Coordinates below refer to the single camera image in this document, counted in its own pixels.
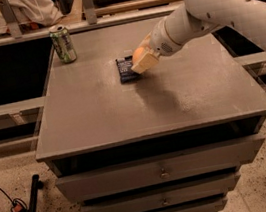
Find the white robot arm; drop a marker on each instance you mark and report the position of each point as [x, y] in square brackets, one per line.
[196, 18]

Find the grey drawer cabinet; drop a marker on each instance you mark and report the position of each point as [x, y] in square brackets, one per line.
[197, 97]

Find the orange fruit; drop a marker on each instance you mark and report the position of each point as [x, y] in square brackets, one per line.
[137, 54]

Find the dark blue rxbar wrapper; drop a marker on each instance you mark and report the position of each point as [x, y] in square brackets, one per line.
[125, 72]

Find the top grey drawer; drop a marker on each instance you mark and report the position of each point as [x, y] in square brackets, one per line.
[160, 169]

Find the green soda can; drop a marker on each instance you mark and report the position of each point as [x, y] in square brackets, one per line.
[62, 43]

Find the middle grey drawer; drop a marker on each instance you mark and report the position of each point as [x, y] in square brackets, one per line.
[165, 197]

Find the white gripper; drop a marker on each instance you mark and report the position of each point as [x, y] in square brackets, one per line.
[162, 41]

